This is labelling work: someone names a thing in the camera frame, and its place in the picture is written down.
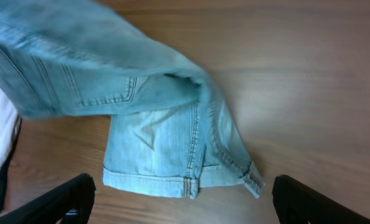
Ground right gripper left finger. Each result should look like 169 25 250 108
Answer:
0 173 96 224

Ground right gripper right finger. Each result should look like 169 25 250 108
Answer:
272 175 370 224

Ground light blue denim shorts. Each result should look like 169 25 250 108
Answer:
0 0 265 198

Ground black garment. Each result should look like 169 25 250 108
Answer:
0 118 22 213

